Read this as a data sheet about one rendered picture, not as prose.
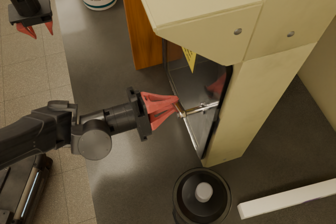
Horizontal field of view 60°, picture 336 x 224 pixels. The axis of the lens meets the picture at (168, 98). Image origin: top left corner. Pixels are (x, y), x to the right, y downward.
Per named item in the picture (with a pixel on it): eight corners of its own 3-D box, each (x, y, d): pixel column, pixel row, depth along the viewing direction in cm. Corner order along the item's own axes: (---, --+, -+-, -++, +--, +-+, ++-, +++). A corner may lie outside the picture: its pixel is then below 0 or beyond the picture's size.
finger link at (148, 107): (181, 94, 58) (135, 108, 56) (186, 124, 61) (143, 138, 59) (171, 82, 64) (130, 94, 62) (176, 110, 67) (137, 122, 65)
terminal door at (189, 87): (166, 68, 89) (166, -59, 54) (203, 161, 74) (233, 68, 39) (164, 68, 89) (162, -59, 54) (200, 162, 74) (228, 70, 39)
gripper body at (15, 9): (53, 18, 74) (42, -6, 67) (12, 27, 72) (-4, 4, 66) (50, 1, 77) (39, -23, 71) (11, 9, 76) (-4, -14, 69)
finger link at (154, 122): (180, 91, 57) (134, 104, 56) (186, 121, 61) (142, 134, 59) (171, 79, 63) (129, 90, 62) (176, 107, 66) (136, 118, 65)
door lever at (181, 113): (190, 97, 66) (188, 86, 65) (205, 116, 57) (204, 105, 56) (167, 103, 65) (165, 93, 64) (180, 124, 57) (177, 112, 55)
